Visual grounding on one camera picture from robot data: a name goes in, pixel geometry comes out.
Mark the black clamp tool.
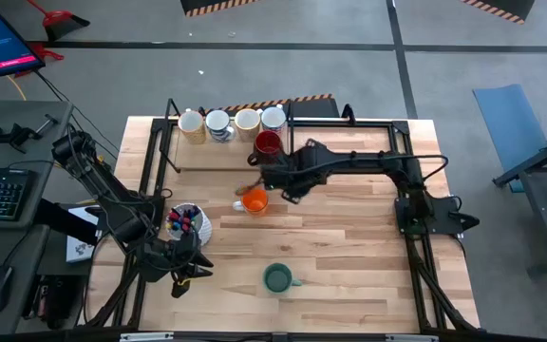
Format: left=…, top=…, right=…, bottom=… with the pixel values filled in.
left=0, top=122, right=43, bottom=154

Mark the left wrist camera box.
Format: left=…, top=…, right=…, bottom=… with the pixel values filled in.
left=169, top=278, right=190, bottom=300

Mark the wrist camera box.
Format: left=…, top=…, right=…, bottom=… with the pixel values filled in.
left=169, top=278, right=190, bottom=300
left=280, top=188, right=306, bottom=206

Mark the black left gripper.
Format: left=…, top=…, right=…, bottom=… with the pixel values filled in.
left=135, top=232, right=215, bottom=284

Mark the green mug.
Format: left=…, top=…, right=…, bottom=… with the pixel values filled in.
left=262, top=262, right=303, bottom=295

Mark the yellow floor cable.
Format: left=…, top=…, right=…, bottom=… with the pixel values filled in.
left=6, top=74, right=28, bottom=102

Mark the black floor cable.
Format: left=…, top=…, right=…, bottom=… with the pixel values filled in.
left=33, top=69, right=123, bottom=156

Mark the black silver handle tool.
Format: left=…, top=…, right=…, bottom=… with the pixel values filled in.
left=34, top=113, right=61, bottom=138

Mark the wooden shelf black frame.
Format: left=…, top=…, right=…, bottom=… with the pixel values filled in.
left=158, top=98, right=296, bottom=175

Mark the black mat hazard striped edge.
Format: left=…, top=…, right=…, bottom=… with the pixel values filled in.
left=458, top=0, right=537, bottom=26
left=179, top=0, right=261, bottom=19
left=200, top=92, right=341, bottom=120

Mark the red plastic floor object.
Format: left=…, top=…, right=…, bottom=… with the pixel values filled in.
left=27, top=42, right=66, bottom=64

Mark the white enamel mug blue rim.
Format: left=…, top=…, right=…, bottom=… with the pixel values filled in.
left=204, top=108, right=236, bottom=143

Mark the white mug blue pattern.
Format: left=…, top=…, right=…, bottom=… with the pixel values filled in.
left=259, top=104, right=288, bottom=137

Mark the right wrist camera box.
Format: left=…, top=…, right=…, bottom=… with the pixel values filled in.
left=280, top=188, right=306, bottom=206

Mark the black aluminium rig frame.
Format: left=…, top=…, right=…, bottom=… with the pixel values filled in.
left=81, top=116, right=481, bottom=336

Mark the white textured pen holder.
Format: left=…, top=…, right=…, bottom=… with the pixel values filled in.
left=164, top=202, right=214, bottom=248

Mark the silver metal bracket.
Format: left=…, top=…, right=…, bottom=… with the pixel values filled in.
left=385, top=333, right=440, bottom=342
left=119, top=332, right=176, bottom=342

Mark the blue floor mat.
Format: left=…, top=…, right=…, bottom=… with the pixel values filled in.
left=471, top=83, right=547, bottom=194

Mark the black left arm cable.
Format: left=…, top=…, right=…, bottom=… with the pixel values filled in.
left=95, top=187, right=201, bottom=286

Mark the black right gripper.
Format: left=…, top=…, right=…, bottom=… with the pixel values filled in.
left=234, top=139, right=334, bottom=197

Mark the orange mug white handle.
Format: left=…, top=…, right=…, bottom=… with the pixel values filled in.
left=232, top=188, right=270, bottom=219

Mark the red black dustpan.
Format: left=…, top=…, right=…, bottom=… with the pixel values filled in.
left=25, top=0, right=91, bottom=43

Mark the yellow patterned cream mug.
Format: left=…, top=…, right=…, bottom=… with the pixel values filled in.
left=234, top=107, right=263, bottom=143

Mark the red mug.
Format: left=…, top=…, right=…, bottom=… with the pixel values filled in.
left=247, top=129, right=284, bottom=166

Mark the white printed booklet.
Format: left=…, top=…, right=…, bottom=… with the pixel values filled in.
left=66, top=204, right=103, bottom=264

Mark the black equipment box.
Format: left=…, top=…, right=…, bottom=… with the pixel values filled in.
left=20, top=273, right=87, bottom=331

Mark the black angled support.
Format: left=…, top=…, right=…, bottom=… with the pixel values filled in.
left=32, top=198, right=100, bottom=247

